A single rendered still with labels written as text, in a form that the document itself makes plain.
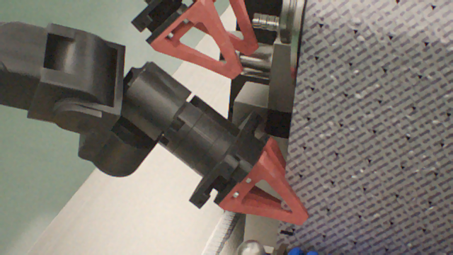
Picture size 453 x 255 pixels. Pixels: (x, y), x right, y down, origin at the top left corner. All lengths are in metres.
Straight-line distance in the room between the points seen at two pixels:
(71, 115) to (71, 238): 0.33
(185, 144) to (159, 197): 0.36
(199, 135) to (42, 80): 0.15
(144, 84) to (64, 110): 0.08
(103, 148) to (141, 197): 0.30
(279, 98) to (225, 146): 0.10
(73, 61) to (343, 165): 0.26
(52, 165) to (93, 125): 2.22
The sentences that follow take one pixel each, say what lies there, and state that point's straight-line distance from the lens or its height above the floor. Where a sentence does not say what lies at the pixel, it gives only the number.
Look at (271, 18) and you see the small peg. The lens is 0.86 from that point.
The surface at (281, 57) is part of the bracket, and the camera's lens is 0.90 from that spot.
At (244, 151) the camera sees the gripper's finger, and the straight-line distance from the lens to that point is 0.84.
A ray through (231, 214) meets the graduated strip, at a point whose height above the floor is 0.90.
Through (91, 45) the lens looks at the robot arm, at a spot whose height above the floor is 1.21.
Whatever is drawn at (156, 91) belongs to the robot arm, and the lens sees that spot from 0.85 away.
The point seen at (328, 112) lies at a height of 1.18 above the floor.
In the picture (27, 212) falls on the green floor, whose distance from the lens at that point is 2.82.
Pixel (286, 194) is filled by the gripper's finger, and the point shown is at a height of 1.09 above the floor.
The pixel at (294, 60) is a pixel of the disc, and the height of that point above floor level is 1.22.
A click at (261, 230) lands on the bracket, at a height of 0.99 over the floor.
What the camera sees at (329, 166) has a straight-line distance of 0.86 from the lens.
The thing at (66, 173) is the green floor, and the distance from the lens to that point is 3.01.
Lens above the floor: 1.55
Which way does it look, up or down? 28 degrees down
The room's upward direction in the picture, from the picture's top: 5 degrees clockwise
